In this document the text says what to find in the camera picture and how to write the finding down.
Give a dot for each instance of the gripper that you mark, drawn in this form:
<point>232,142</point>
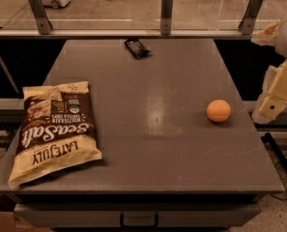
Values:
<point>273,103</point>

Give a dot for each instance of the orange fruit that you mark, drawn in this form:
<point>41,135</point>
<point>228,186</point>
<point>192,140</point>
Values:
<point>218,111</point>

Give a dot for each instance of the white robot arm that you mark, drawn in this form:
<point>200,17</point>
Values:
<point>280,47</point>

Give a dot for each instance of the black rxbar chocolate wrapper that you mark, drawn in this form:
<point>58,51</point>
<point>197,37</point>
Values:
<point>136,48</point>

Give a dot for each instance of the black stand leg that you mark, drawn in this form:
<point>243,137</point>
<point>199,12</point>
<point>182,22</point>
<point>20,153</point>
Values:
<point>282,158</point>

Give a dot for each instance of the Late July chips bag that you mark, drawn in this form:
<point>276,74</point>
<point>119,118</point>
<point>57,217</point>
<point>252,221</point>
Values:
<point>57,132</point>

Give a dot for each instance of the cardboard box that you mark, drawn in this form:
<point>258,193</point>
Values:
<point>10,222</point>

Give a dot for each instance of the right metal bracket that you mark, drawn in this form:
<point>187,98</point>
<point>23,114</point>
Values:
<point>247,24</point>

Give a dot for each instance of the metal bracket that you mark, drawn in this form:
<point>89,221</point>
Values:
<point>166,16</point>
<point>43,24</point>
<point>247,24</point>

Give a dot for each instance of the middle metal bracket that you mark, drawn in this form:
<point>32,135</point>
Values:
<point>166,16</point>

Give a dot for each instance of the table drawer with handle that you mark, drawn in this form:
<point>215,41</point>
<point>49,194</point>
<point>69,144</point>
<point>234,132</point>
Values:
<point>137,216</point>

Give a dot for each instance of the left metal bracket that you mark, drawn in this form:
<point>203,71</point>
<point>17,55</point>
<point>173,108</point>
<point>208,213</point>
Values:
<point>43,24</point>

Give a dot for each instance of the white rail ledge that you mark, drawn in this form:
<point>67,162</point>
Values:
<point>122,34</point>

